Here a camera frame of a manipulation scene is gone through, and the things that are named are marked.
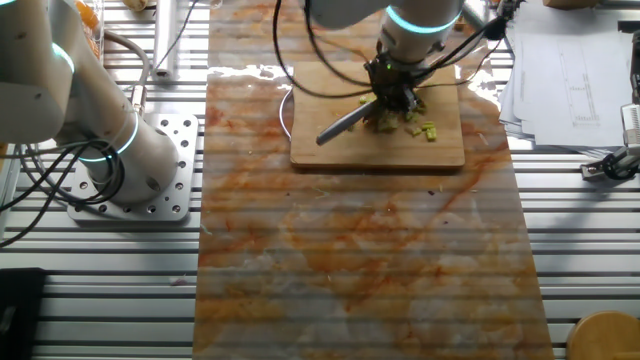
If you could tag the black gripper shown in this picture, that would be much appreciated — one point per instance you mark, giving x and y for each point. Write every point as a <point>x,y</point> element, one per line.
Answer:
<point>392,75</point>

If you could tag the steel cleaver knife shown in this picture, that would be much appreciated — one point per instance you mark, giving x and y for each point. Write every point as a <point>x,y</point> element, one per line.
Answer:
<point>342,125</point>

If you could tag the wooden cutting board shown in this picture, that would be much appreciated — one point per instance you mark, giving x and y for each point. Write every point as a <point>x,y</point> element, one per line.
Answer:
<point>445,152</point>

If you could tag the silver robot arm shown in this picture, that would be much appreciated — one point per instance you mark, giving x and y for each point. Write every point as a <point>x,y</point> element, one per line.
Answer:
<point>40,75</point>

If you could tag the small green scallion slice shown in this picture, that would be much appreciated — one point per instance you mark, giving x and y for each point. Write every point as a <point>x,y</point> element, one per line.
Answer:
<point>414,131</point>

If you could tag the green scallion stalk piece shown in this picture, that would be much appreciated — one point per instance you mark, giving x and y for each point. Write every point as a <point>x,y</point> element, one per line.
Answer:
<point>431,134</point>

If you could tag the orange marble patterned mat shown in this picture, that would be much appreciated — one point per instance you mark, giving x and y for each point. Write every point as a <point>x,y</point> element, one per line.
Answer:
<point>350,250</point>

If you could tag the white paper sheets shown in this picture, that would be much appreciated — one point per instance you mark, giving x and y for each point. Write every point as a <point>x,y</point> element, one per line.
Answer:
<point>575,100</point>

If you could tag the tan cardboard box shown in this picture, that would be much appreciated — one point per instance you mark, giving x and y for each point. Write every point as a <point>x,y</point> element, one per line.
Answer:
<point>570,3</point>

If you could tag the white plastic wrap roll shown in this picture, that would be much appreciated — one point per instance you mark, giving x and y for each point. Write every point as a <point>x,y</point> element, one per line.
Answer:
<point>165,40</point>

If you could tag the orange fruit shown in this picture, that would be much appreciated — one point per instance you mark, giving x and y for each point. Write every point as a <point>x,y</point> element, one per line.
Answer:
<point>92,47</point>
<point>87,14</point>

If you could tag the wooden cup tree stand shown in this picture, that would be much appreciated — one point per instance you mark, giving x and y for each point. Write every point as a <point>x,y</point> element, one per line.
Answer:
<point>605,337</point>

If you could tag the black rectangular case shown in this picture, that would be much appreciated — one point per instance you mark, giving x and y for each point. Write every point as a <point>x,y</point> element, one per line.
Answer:
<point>22,315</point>

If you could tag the wrist camera on silver bracket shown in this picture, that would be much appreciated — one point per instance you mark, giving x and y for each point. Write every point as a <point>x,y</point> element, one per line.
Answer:
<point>495,29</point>

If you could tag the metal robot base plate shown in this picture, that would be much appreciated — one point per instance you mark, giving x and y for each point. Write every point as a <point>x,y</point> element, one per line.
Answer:
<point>182,165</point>

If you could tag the small silver camera on mount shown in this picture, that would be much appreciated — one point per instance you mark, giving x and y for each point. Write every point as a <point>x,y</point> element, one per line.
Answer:
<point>631,125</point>

